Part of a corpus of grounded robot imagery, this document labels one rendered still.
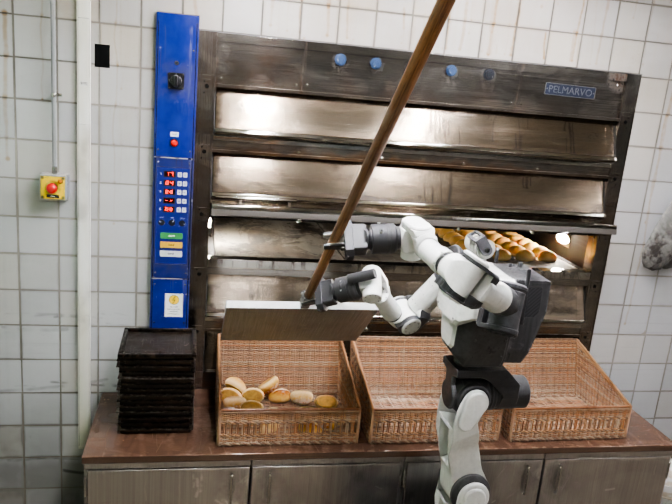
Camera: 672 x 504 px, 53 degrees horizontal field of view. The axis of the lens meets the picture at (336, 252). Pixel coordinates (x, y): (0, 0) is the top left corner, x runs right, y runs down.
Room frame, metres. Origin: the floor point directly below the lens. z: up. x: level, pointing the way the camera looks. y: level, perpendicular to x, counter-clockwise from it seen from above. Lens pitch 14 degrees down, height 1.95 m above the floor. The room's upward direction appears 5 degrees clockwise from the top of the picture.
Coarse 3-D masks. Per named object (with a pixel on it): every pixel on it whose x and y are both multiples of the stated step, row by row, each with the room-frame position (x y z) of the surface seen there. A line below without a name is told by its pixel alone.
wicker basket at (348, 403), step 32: (224, 352) 2.75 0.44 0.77; (256, 352) 2.77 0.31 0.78; (320, 352) 2.83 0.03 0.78; (224, 384) 2.71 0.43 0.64; (256, 384) 2.74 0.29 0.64; (288, 384) 2.76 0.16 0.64; (320, 384) 2.80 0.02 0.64; (352, 384) 2.55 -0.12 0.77; (224, 416) 2.31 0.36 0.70; (256, 416) 2.33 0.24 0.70; (288, 416) 2.36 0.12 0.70; (320, 416) 2.39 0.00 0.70; (352, 416) 2.41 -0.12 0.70
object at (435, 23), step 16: (448, 0) 1.21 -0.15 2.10; (432, 16) 1.25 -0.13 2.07; (432, 32) 1.26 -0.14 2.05; (416, 48) 1.31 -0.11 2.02; (432, 48) 1.30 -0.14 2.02; (416, 64) 1.33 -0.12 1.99; (416, 80) 1.37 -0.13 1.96; (400, 96) 1.40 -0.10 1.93; (400, 112) 1.44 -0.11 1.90; (384, 128) 1.48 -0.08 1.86; (384, 144) 1.53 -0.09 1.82; (368, 160) 1.58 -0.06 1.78; (368, 176) 1.63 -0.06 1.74; (352, 192) 1.70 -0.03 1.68; (352, 208) 1.75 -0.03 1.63; (336, 224) 1.84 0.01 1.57; (336, 240) 1.89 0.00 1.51; (320, 272) 2.06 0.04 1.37
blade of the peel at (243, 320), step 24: (240, 312) 2.28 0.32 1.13; (264, 312) 2.29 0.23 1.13; (288, 312) 2.31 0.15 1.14; (312, 312) 2.33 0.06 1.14; (336, 312) 2.34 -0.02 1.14; (360, 312) 2.36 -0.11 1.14; (240, 336) 2.48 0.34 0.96; (264, 336) 2.50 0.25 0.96; (288, 336) 2.52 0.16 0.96; (312, 336) 2.54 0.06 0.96; (336, 336) 2.56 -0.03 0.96
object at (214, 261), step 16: (208, 256) 2.81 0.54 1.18; (224, 256) 2.83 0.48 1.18; (240, 256) 2.86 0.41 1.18; (384, 272) 2.94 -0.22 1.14; (400, 272) 2.95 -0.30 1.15; (416, 272) 2.97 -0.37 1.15; (432, 272) 2.98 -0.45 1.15; (544, 272) 3.10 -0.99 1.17; (560, 272) 3.11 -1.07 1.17; (576, 272) 3.13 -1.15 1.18
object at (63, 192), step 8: (40, 176) 2.57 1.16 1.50; (48, 176) 2.58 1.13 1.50; (56, 176) 2.59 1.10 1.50; (64, 176) 2.59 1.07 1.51; (40, 184) 2.58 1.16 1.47; (56, 184) 2.59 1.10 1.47; (64, 184) 2.59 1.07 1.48; (40, 192) 2.58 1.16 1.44; (48, 192) 2.58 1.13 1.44; (56, 192) 2.58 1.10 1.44; (64, 192) 2.59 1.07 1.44; (64, 200) 2.59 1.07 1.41
